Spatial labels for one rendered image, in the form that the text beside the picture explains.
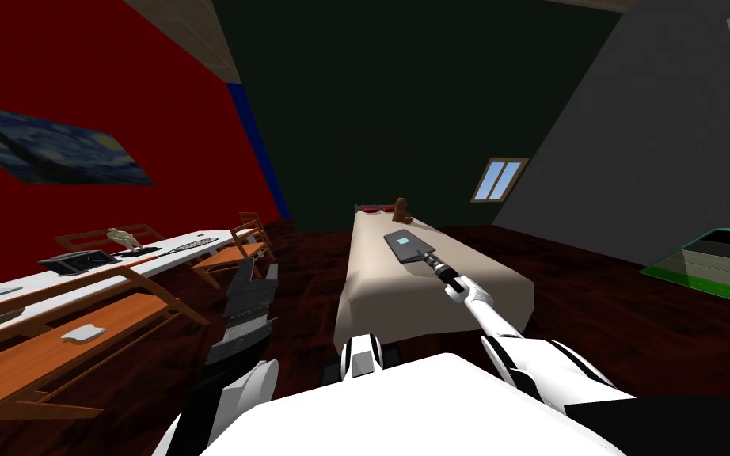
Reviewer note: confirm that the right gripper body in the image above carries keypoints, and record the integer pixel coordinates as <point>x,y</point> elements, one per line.
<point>410,248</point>

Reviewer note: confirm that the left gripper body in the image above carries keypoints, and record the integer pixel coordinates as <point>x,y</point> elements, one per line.
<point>250,299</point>

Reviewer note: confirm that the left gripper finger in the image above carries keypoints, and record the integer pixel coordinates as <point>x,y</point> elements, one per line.
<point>271,272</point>
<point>244,269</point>

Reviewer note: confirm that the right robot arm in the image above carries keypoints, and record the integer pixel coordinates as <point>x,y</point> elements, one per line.
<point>498,320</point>

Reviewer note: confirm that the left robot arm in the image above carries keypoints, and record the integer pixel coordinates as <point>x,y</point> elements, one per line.
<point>244,392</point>

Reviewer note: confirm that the wooden chair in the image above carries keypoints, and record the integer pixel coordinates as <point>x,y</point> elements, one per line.
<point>86,239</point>
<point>229,256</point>

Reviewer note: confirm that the beige bed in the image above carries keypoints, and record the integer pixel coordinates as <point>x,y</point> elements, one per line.
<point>377,285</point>

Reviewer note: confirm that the wooden framed window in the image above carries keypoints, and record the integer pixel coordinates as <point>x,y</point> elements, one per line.
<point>498,180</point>

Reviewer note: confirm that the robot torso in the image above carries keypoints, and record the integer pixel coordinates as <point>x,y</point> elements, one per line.
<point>415,411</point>

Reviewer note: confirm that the white top wooden desk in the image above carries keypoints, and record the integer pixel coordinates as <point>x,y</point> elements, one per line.
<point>42,288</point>

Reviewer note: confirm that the blue starry night painting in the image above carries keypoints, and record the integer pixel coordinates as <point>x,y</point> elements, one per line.
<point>42,149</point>

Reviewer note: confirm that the green dresser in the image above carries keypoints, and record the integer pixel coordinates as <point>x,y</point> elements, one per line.
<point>713,266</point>

